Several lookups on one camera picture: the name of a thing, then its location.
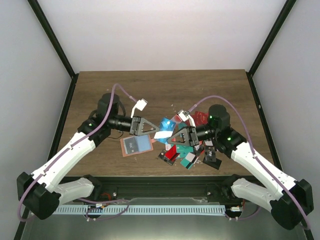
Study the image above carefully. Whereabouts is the blue VIP card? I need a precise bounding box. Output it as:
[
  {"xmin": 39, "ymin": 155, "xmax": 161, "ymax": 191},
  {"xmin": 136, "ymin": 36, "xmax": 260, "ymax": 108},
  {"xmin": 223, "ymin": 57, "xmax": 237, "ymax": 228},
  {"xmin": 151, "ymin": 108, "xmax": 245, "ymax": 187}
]
[{"xmin": 154, "ymin": 117, "xmax": 176, "ymax": 144}]

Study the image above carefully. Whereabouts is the grey metal tray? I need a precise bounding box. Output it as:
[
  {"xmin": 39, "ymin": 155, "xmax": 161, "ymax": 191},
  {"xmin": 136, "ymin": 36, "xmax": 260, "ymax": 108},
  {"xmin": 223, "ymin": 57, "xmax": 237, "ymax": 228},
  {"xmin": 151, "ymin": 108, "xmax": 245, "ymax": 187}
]
[{"xmin": 21, "ymin": 209, "xmax": 306, "ymax": 240}]

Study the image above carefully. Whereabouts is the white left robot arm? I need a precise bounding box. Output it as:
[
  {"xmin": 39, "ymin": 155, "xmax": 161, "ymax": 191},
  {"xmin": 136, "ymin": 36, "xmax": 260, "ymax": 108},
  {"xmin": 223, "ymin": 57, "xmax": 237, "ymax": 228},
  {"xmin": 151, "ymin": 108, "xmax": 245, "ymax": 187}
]
[{"xmin": 17, "ymin": 93, "xmax": 159, "ymax": 220}]

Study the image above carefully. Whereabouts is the white slotted cable duct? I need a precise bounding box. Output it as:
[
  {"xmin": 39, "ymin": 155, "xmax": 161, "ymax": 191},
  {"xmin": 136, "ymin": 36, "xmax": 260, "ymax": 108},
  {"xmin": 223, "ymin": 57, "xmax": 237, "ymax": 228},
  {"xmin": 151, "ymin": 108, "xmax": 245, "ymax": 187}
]
[{"xmin": 54, "ymin": 204, "xmax": 226, "ymax": 216}]

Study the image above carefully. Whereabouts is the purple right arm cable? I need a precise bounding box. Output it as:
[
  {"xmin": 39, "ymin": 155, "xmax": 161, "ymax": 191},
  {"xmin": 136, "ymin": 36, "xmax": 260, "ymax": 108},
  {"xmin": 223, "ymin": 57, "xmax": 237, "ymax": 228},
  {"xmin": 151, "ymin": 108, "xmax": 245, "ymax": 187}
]
[{"xmin": 187, "ymin": 95, "xmax": 312, "ymax": 230}]

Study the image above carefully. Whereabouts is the black VIP card lower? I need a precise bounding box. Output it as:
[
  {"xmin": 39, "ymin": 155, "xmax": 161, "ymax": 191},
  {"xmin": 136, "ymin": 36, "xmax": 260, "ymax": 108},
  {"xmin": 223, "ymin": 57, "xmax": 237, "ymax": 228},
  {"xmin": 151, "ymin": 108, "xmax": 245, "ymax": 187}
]
[{"xmin": 158, "ymin": 149, "xmax": 176, "ymax": 166}]

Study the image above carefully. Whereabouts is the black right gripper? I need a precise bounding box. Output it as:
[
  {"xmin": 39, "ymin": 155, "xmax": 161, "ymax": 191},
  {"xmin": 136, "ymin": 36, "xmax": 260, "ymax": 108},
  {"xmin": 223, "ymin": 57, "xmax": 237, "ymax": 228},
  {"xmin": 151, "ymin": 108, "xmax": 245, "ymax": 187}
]
[{"xmin": 167, "ymin": 123, "xmax": 219, "ymax": 147}]

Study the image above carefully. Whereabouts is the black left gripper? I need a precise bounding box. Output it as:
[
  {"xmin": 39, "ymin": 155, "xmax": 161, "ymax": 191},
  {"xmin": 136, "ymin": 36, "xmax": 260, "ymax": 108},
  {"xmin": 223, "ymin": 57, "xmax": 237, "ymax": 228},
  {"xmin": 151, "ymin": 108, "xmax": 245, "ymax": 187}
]
[{"xmin": 109, "ymin": 114, "xmax": 160, "ymax": 137}]

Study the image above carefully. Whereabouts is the red VIP card behind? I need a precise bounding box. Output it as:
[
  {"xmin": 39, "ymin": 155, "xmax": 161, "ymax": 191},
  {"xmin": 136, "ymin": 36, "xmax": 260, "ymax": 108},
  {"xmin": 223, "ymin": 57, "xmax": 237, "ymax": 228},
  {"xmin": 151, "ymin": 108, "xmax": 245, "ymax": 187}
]
[{"xmin": 191, "ymin": 111, "xmax": 209, "ymax": 126}]

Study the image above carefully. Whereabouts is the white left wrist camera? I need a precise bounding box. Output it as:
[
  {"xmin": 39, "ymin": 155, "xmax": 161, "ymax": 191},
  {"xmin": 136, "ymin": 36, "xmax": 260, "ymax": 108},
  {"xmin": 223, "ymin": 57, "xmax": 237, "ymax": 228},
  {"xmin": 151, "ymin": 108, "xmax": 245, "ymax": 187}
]
[{"xmin": 130, "ymin": 98, "xmax": 148, "ymax": 118}]

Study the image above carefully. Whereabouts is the red stripe card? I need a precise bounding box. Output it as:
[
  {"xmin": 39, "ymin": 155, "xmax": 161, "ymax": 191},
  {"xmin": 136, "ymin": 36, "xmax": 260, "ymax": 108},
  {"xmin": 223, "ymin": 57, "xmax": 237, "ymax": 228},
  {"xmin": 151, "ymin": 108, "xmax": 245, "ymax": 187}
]
[{"xmin": 165, "ymin": 145, "xmax": 180, "ymax": 162}]

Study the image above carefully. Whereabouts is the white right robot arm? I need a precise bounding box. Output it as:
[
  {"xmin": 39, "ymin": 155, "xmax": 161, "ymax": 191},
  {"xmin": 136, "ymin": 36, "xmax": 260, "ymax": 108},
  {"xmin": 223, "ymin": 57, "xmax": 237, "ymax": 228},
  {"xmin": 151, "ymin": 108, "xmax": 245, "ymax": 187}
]
[{"xmin": 167, "ymin": 104, "xmax": 314, "ymax": 230}]

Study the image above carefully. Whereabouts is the teal VIP card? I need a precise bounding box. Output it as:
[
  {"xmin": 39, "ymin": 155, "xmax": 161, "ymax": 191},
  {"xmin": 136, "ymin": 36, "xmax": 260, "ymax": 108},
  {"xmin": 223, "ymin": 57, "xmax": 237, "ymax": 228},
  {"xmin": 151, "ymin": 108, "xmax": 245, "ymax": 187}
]
[{"xmin": 180, "ymin": 152, "xmax": 198, "ymax": 169}]

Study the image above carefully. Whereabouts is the black vip card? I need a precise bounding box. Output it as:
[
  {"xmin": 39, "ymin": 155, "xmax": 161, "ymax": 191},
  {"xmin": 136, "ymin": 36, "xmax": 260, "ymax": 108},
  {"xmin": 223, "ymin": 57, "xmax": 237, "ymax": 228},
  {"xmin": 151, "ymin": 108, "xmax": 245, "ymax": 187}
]
[
  {"xmin": 158, "ymin": 149, "xmax": 176, "ymax": 166},
  {"xmin": 204, "ymin": 147, "xmax": 217, "ymax": 163}
]

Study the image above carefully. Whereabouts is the black aluminium frame rail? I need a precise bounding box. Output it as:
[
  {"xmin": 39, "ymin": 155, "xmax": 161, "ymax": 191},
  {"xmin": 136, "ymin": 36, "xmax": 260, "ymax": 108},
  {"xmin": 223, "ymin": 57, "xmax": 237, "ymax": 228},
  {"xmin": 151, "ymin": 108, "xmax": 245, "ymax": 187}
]
[{"xmin": 13, "ymin": 71, "xmax": 315, "ymax": 240}]

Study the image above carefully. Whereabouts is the black card right bottom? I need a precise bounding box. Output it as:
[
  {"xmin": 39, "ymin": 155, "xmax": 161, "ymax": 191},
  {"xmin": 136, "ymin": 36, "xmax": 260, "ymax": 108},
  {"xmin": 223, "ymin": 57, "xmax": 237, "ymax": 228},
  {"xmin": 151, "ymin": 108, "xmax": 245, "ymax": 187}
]
[{"xmin": 202, "ymin": 158, "xmax": 222, "ymax": 170}]

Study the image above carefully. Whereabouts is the black VIP card right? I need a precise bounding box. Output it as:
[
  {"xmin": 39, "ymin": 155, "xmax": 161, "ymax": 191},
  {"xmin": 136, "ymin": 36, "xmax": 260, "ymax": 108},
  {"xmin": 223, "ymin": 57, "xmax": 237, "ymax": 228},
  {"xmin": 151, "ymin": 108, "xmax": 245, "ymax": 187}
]
[{"xmin": 204, "ymin": 147, "xmax": 217, "ymax": 163}]

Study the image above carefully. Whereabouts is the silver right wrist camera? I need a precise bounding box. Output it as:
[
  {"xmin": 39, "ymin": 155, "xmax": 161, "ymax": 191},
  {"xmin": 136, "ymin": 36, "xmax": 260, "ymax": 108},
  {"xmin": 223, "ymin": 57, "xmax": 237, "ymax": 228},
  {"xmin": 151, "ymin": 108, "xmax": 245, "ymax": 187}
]
[{"xmin": 177, "ymin": 110, "xmax": 196, "ymax": 127}]

